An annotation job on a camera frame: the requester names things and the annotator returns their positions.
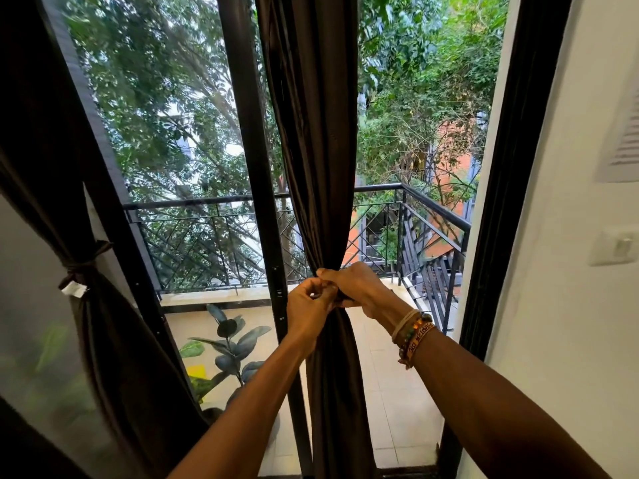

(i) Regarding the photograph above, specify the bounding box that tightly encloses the person's right hand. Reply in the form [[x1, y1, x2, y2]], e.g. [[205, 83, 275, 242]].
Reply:
[[316, 261, 415, 330]]

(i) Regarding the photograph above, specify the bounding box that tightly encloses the person's left hand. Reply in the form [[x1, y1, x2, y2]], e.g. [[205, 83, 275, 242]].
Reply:
[[285, 277, 340, 356]]

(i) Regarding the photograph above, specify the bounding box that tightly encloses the person's left forearm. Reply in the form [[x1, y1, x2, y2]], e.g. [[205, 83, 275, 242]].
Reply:
[[167, 336, 318, 479]]

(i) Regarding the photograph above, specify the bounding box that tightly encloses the person's right forearm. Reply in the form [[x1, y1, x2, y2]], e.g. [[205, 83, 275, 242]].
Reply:
[[411, 329, 612, 479]]

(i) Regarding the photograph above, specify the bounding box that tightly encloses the dark leafy potted plant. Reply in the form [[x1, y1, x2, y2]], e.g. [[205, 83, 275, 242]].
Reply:
[[188, 303, 280, 444]]

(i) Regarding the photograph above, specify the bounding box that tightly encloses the orange brick building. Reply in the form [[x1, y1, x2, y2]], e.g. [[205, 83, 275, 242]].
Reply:
[[344, 116, 483, 265]]

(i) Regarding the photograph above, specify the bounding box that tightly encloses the black metal balcony railing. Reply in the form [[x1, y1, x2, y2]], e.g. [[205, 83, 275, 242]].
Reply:
[[123, 182, 473, 335]]

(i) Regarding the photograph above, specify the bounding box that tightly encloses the green beaded bracelet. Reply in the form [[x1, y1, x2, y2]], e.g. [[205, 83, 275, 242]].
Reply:
[[397, 313, 434, 363]]

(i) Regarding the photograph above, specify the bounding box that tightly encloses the orange woven patterned bracelet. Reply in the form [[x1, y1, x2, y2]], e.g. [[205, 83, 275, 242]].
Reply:
[[404, 321, 437, 371]]

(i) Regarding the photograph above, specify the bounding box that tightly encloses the white wall switch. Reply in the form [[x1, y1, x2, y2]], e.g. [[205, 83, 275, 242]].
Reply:
[[588, 228, 639, 267]]

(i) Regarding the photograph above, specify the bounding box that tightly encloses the white paper wall notice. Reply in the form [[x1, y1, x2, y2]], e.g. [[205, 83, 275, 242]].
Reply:
[[596, 92, 639, 184]]

